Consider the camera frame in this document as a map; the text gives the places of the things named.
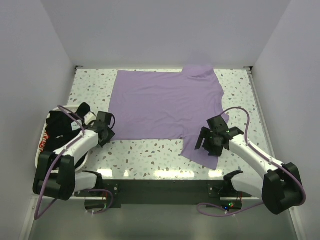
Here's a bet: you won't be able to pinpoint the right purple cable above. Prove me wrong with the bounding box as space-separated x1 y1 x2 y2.
196 106 307 216

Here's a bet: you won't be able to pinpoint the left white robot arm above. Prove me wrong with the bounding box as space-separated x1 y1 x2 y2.
32 111 116 201

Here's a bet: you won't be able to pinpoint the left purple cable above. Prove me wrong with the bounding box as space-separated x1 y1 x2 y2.
33 104 116 220

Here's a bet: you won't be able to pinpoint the purple t-shirt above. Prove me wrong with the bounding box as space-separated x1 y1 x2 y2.
109 65 224 170

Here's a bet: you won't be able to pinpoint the white laundry basket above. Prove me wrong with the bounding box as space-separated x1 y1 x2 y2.
34 102 99 172

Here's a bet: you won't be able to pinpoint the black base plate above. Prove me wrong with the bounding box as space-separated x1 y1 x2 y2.
74 178 251 210

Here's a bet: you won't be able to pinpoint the black clothes in basket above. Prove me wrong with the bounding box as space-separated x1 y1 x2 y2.
34 102 95 167

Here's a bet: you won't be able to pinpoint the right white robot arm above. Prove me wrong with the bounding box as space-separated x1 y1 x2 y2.
195 115 306 215

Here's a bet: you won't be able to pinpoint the purple cable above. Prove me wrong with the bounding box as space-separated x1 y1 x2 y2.
33 104 116 220
196 106 307 216

